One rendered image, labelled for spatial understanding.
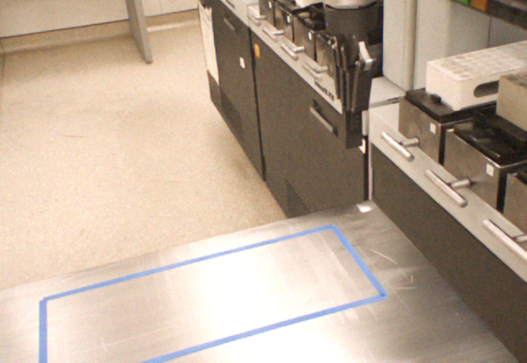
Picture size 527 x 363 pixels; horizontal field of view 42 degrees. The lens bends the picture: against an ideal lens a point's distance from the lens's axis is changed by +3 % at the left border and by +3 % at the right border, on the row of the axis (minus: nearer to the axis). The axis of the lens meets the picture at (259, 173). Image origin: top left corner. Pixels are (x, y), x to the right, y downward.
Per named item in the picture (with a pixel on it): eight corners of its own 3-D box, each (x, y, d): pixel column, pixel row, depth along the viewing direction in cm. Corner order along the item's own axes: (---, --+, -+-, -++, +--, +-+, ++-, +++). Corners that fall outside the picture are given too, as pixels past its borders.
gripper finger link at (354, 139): (360, 105, 108) (362, 107, 107) (361, 144, 111) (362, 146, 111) (342, 109, 107) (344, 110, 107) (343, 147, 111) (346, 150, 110)
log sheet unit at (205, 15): (207, 71, 299) (195, -12, 281) (221, 91, 275) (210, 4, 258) (202, 72, 298) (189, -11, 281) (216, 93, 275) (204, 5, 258)
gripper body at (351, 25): (387, 2, 97) (385, 66, 101) (362, -10, 104) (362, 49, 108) (338, 12, 95) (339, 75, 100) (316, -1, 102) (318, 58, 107)
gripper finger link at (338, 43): (338, 42, 102) (334, 39, 103) (338, 109, 108) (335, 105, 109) (361, 37, 103) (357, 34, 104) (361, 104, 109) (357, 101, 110)
